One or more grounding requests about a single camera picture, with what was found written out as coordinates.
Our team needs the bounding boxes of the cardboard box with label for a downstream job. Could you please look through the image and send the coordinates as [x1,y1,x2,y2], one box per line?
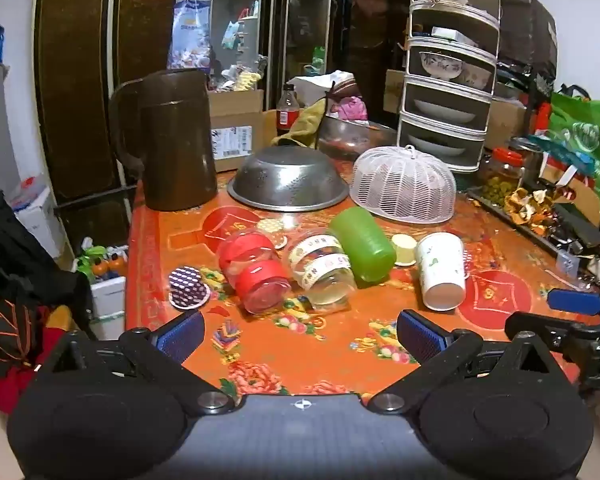
[207,89,267,173]

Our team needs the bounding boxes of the small yellow-green cup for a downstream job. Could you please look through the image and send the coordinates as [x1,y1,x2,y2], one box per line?
[391,234,419,267]

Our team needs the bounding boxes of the red cloth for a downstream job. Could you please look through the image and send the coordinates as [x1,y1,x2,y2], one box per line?
[0,327,71,413]

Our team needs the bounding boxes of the white plate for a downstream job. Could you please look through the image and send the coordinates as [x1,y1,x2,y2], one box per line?
[407,134,468,157]
[414,99,476,123]

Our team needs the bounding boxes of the black clothing pile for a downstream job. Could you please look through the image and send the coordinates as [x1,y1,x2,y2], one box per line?
[0,180,93,361]

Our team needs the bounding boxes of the yellow cloth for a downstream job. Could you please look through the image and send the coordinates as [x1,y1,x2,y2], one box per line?
[286,100,328,148]

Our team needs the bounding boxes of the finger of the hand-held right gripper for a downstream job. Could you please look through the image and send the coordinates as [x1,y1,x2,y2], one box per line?
[547,287,600,317]
[504,311,581,356]

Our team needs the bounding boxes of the steel colander bowl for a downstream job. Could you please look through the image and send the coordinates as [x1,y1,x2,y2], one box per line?
[227,146,351,212]

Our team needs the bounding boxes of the green plastic cup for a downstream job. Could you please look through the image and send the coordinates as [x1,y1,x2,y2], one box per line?
[328,206,397,283]

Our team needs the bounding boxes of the cola bottle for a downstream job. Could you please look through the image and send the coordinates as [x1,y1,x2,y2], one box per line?
[276,83,301,137]

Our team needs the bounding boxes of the small patterned cup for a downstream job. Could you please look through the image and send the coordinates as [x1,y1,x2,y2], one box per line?
[257,218,288,250]

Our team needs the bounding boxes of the brown plastic pitcher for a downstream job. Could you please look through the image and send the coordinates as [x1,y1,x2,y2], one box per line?
[109,68,220,212]

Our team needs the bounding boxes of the glass jar with red lid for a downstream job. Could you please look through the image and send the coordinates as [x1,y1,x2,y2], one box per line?
[480,146,525,208]

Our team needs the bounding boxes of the blue and white snack bag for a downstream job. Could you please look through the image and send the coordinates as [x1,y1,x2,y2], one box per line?
[167,0,213,71]

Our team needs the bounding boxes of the white tiered dish rack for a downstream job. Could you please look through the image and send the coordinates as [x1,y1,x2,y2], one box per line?
[396,0,502,173]

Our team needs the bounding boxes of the white storage box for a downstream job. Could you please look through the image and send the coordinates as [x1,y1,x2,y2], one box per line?
[7,175,66,258]

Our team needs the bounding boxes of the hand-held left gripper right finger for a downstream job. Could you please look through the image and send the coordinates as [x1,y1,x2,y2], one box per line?
[367,309,583,416]

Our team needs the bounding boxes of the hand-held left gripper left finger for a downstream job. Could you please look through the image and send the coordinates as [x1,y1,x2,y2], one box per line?
[32,309,237,417]

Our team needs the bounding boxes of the blue patterned bowl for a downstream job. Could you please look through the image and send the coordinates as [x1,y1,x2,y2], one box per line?
[420,52,465,80]

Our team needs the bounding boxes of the pink plastic bag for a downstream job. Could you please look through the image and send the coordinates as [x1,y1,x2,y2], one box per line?
[330,95,369,121]

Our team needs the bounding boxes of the clear glass with white bands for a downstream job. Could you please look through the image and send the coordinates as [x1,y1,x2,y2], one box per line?
[282,228,358,311]

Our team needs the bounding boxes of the small purple dotted cup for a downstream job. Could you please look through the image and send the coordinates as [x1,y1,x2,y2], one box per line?
[168,266,212,310]

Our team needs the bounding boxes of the black bag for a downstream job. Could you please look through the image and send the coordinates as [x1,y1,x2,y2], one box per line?
[497,0,558,96]

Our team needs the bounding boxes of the green toy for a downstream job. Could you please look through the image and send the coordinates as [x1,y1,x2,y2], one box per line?
[75,245,107,281]

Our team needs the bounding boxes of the dried peel pile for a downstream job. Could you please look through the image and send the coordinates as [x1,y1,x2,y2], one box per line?
[502,187,566,226]

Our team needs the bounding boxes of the white paper cup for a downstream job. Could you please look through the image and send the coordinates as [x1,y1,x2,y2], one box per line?
[415,232,467,311]

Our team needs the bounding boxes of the steel basin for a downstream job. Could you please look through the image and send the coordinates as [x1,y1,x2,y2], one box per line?
[317,115,398,161]

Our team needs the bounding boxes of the dark wooden wardrobe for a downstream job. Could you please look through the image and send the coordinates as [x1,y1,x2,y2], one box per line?
[32,0,411,206]

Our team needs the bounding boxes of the orange floral tablecloth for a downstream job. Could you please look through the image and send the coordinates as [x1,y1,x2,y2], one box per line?
[125,160,600,411]

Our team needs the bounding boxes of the brown cardboard box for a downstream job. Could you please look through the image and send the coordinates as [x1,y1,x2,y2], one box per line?
[485,97,528,148]

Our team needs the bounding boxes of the floral patterned bowl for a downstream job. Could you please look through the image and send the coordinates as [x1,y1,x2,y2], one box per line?
[462,62,494,92]

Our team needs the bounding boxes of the white mesh food cover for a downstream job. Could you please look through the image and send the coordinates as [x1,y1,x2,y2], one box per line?
[349,145,458,223]

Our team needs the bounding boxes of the green shopping bag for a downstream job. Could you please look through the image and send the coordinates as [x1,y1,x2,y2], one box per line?
[547,87,600,216]

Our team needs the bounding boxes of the clear glass with red bands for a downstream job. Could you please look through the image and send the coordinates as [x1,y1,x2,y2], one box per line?
[216,228,293,315]

